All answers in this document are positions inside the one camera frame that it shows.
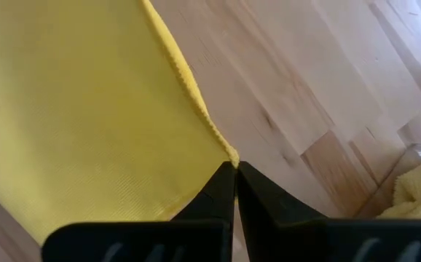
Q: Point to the clear plastic bin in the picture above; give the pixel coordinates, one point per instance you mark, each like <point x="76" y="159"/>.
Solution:
<point x="389" y="182"/>

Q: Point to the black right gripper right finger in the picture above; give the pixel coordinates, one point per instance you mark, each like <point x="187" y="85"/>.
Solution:
<point x="323" y="240"/>

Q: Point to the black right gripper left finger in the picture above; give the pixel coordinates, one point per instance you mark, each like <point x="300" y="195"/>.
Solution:
<point x="159" y="242"/>

